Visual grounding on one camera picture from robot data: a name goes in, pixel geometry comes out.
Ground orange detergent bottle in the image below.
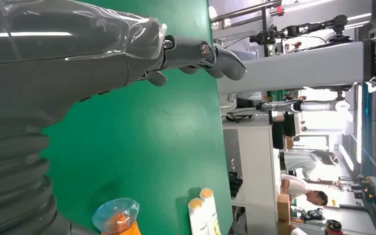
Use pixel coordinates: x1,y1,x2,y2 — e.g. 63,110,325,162
92,198,142,235

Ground chrome stanchion pole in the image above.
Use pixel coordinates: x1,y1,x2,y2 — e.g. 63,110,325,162
211,0,282,24

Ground white shampoo tube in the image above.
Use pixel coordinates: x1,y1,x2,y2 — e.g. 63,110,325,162
199,188,222,235
188,198,210,235

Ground black items by cabinet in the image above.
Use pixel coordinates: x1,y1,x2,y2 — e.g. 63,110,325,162
228,171,243,198

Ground white cabinet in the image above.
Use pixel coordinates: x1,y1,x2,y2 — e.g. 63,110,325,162
222,115,282,208

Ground person standing bent over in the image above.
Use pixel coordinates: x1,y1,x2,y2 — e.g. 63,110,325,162
283,149,340,182

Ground person seated in background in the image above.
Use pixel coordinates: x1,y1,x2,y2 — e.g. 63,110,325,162
280,174,329,207

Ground brown cardboard box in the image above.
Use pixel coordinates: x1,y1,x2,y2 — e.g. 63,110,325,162
277,193,291,222

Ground black articulated mount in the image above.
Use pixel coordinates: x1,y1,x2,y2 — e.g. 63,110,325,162
249,14,354,46

